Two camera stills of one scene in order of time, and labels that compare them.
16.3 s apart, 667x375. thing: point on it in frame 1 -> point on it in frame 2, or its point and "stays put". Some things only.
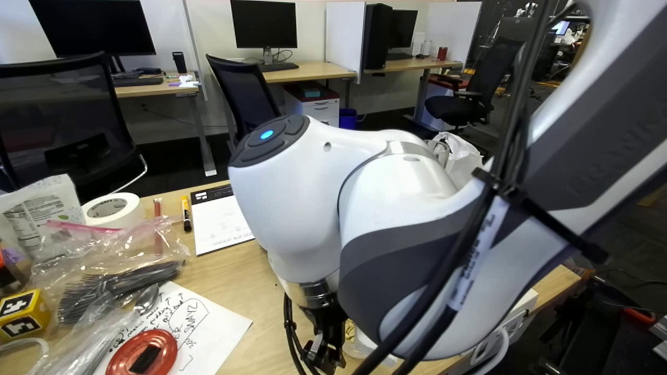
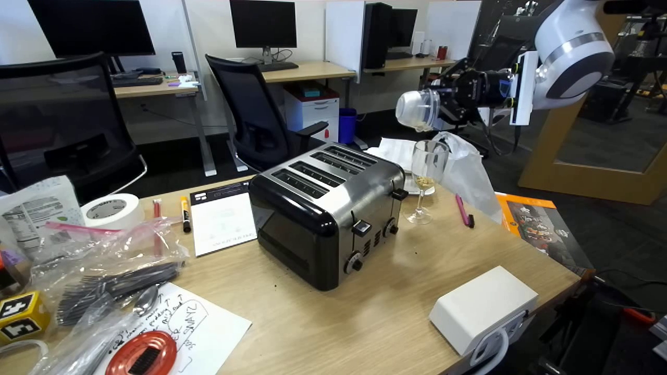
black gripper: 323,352 -> 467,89
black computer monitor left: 117,29 stays put
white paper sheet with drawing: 204,334 stays put
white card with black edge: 218,220 stays put
